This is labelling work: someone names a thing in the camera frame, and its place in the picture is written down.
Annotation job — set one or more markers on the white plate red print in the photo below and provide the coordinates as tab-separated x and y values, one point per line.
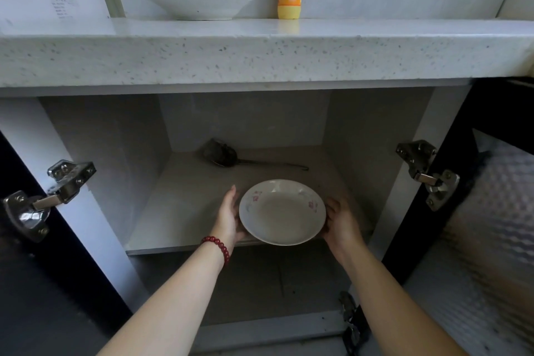
200	7

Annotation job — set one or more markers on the person's left forearm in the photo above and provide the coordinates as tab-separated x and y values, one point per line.
167	310

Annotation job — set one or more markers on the grey cabinet door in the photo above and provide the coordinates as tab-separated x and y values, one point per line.
41	305
479	264

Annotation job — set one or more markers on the person's left hand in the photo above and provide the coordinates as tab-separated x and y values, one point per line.
227	222

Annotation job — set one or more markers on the white plate pink flowers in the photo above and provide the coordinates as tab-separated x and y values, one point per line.
283	214

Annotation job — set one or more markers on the dark metal ladle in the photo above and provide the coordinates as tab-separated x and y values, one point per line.
221	153

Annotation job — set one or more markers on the steel door hinge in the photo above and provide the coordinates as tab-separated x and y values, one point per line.
417	157
352	322
66	180

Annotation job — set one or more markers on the person's right forearm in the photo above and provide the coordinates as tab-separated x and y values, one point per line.
396	314

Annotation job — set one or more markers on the person's right hand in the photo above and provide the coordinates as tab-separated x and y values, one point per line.
342	230

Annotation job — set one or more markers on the white stone countertop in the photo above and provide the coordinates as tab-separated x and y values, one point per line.
267	51

